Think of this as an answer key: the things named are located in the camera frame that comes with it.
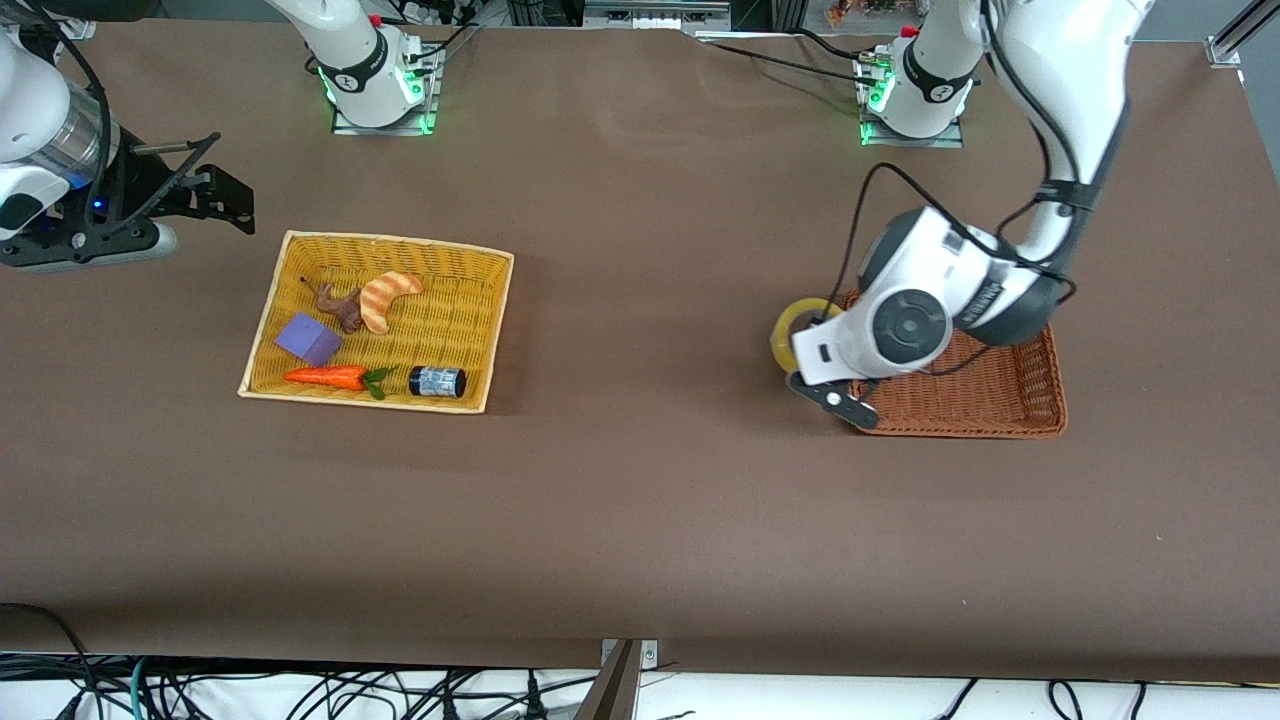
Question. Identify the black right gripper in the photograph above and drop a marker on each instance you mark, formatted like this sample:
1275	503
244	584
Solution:
137	188

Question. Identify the clear yellowish tape roll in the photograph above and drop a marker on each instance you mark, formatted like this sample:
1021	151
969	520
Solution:
783	345

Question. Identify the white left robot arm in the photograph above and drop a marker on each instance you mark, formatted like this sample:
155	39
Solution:
910	325

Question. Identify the purple cube block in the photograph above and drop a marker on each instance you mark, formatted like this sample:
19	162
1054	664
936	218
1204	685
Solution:
310	340

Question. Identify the brown toy root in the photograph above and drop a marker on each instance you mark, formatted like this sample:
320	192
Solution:
348	312

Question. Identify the toy croissant bread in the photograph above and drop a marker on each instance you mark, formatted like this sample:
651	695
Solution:
378	300

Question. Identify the brown wicker basket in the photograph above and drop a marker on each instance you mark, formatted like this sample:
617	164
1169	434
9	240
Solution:
1000	400

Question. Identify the orange toy carrot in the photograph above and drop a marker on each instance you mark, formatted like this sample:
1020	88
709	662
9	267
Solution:
325	377

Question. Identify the brown table cover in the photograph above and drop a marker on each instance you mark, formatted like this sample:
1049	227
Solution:
640	500

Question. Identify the yellow wicker basket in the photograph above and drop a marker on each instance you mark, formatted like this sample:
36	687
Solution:
440	340

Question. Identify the small black jar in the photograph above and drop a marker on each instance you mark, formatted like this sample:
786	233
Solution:
437	382

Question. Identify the white power strip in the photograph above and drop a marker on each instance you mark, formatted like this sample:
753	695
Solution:
435	10

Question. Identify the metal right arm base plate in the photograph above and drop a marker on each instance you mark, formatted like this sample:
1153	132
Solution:
345	125

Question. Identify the aluminium table corner bracket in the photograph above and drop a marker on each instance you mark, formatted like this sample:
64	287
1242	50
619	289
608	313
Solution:
83	28
1222	50

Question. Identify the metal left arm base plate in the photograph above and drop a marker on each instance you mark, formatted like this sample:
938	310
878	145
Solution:
950	138

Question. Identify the metal table edge bracket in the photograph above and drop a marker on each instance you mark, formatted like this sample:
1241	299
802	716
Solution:
648	655

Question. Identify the grey stand post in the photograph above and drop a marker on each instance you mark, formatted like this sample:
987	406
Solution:
612	695

